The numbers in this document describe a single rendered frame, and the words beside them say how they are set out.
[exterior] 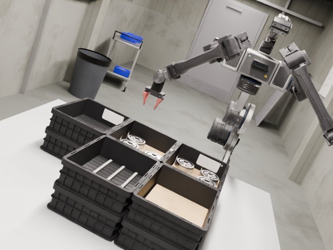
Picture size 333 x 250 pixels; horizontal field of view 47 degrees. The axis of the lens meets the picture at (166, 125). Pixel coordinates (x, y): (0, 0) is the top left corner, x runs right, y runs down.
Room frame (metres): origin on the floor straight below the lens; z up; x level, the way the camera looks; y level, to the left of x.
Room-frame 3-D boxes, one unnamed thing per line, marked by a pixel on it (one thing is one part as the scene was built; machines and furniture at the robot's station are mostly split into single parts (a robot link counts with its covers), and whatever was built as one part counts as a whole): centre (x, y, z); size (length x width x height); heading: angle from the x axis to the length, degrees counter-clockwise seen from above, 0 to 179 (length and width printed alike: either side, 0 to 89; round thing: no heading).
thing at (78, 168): (1.48, 0.14, 0.92); 0.40 x 0.30 x 0.02; 171
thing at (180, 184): (1.43, -0.16, 0.87); 0.40 x 0.30 x 0.11; 171
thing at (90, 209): (1.48, 0.14, 0.76); 0.40 x 0.30 x 0.12; 171
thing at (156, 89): (1.99, 0.12, 1.17); 0.10 x 0.07 x 0.07; 82
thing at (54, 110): (1.92, 0.37, 0.92); 0.40 x 0.30 x 0.02; 171
